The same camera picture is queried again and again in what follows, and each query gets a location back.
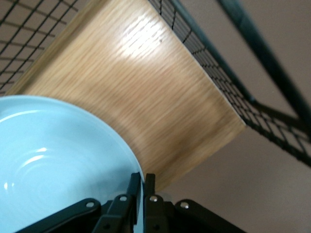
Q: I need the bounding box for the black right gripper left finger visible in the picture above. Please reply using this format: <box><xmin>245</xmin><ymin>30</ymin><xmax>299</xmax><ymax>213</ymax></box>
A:
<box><xmin>21</xmin><ymin>172</ymin><xmax>141</xmax><ymax>233</ymax></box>

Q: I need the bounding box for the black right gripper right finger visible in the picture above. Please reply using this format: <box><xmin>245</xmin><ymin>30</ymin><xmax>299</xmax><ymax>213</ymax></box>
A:
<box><xmin>144</xmin><ymin>173</ymin><xmax>246</xmax><ymax>233</ymax></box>

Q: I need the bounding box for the light blue plate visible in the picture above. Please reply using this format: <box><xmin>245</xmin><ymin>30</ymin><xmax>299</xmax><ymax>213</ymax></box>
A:
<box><xmin>0</xmin><ymin>95</ymin><xmax>146</xmax><ymax>233</ymax></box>

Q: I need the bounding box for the wooden shelf board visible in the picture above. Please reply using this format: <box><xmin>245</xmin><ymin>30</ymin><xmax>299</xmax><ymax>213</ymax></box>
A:
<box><xmin>4</xmin><ymin>0</ymin><xmax>247</xmax><ymax>192</ymax></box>

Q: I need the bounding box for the black wire rack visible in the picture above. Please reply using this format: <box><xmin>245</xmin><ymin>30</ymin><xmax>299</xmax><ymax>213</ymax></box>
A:
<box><xmin>0</xmin><ymin>0</ymin><xmax>311</xmax><ymax>168</ymax></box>

